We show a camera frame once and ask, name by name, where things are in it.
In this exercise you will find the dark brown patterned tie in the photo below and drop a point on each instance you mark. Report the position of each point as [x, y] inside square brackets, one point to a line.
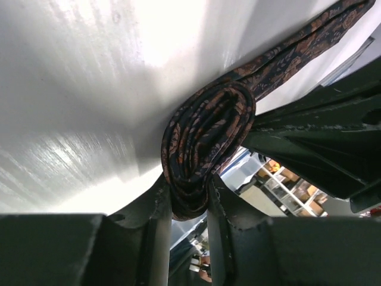
[207, 129]

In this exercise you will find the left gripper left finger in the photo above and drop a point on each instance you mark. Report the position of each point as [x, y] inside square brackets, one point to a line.
[129, 247]

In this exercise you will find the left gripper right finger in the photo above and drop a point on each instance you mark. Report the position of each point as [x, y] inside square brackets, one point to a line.
[248, 247]

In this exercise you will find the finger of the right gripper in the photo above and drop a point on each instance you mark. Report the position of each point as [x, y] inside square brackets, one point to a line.
[343, 164]
[352, 103]

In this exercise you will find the background storage shelf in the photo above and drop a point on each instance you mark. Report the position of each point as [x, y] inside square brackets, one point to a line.
[293, 194]

